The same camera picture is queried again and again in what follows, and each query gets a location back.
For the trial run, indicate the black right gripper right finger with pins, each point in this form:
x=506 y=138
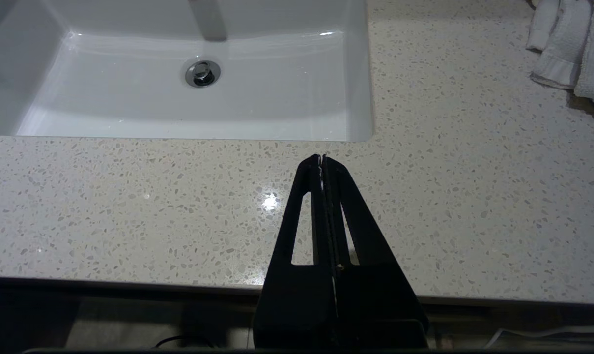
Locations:
x=375 y=305

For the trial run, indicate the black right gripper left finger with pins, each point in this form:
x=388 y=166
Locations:
x=292 y=305

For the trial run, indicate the white rectangular sink basin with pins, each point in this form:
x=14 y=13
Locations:
x=179 y=108

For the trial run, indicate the chrome sink drain stopper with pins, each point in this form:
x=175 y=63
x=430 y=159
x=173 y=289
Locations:
x=203 y=73

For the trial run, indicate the white crumpled towel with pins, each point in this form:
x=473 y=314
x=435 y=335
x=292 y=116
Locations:
x=572 y=44

